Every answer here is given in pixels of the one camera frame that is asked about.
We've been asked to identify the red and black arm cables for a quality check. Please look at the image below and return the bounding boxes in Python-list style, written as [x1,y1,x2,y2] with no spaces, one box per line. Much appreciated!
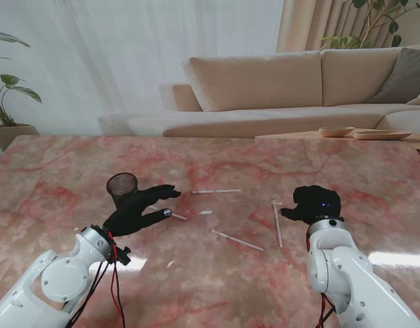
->
[317,293,337,328]
[61,230,126,328]

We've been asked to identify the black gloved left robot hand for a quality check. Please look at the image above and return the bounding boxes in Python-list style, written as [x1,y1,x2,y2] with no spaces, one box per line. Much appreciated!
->
[100,184,182,238]

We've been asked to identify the red and black left arm cables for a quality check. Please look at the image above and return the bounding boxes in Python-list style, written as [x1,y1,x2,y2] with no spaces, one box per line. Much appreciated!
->
[61,230,126,328]

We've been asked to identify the light wooden coffee table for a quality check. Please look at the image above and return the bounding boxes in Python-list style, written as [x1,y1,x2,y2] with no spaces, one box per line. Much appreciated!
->
[254,131,420,153]

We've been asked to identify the black mesh brush holder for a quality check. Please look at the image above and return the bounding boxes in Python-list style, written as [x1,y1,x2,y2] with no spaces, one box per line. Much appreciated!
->
[106,172,139,206]

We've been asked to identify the beige pleated curtain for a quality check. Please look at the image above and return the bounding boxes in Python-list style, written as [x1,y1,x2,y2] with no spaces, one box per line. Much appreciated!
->
[275,0,420,54]

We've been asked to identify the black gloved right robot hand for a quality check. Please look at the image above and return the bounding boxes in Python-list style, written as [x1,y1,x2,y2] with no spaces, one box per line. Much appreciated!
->
[280,185,344,226]

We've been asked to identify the sheer white curtain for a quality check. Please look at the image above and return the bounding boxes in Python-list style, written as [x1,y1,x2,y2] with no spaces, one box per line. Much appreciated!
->
[0,0,285,136]

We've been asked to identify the grey sofa cushion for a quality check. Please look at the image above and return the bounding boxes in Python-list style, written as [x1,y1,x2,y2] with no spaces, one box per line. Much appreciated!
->
[366,46,420,105]

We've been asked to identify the red and black right arm cables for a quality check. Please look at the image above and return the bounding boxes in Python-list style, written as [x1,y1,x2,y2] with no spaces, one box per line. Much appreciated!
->
[317,293,337,328]

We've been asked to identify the white slim makeup brush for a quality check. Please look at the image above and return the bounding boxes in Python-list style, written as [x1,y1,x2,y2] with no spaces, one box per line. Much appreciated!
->
[148,204,187,221]
[209,228,265,253]
[270,197,284,249]
[191,189,241,195]

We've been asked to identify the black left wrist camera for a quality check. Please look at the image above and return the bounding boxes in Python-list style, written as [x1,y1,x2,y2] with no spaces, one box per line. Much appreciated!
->
[109,246,132,267]

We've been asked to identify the beige plant pot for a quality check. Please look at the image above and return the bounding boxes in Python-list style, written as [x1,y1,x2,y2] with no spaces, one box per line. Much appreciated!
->
[0,123,40,153]

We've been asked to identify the large-leaf green houseplant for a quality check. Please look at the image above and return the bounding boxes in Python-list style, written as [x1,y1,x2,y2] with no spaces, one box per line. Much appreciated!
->
[0,29,42,128]

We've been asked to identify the light wooden bowl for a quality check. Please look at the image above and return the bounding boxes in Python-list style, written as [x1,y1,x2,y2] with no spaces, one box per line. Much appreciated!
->
[318,126,356,138]

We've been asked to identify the tall branching green plant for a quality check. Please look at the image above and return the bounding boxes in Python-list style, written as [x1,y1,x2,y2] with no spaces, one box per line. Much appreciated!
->
[319,0,420,51]

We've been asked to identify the shallow wooden tray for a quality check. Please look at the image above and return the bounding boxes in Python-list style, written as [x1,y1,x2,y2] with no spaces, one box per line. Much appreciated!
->
[352,130,412,141]

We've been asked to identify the beige sectional sofa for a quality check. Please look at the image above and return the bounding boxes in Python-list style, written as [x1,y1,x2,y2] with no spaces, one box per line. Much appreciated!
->
[97,44,420,138]

